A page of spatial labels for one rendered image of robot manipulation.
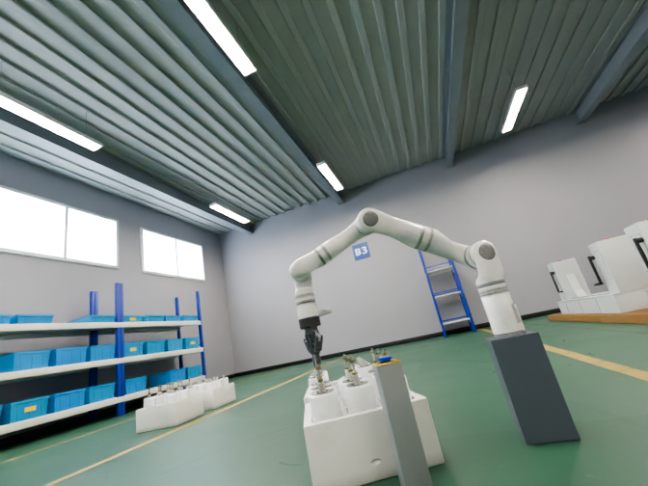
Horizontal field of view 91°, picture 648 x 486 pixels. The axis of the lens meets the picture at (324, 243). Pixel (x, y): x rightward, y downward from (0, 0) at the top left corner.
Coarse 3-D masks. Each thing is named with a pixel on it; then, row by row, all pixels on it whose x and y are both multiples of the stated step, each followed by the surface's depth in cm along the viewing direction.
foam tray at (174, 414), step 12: (192, 396) 286; (144, 408) 270; (156, 408) 267; (168, 408) 265; (180, 408) 269; (192, 408) 282; (144, 420) 267; (156, 420) 264; (168, 420) 262; (180, 420) 265
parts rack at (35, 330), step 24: (120, 288) 504; (96, 312) 514; (120, 312) 492; (0, 336) 396; (24, 336) 418; (48, 336) 444; (72, 336) 473; (96, 336) 503; (120, 336) 481; (120, 360) 470; (144, 360) 571; (0, 384) 383; (96, 384) 483; (120, 384) 460; (72, 408) 397; (96, 408) 422; (120, 408) 450; (0, 432) 329
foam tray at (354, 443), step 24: (312, 432) 94; (336, 432) 94; (360, 432) 94; (384, 432) 94; (432, 432) 95; (312, 456) 92; (336, 456) 92; (360, 456) 92; (384, 456) 93; (432, 456) 93; (312, 480) 90; (336, 480) 90; (360, 480) 90
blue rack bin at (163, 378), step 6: (162, 372) 552; (168, 372) 548; (174, 372) 556; (180, 372) 569; (150, 378) 559; (156, 378) 555; (162, 378) 551; (168, 378) 547; (174, 378) 553; (180, 378) 566; (150, 384) 557; (156, 384) 553; (162, 384) 549
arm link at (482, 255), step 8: (472, 248) 112; (480, 248) 110; (488, 248) 110; (472, 256) 111; (480, 256) 110; (488, 256) 109; (496, 256) 110; (472, 264) 114; (480, 264) 109; (488, 264) 109; (496, 264) 109; (480, 272) 109; (488, 272) 108; (496, 272) 108; (480, 280) 109; (488, 280) 108; (496, 280) 107; (504, 280) 109
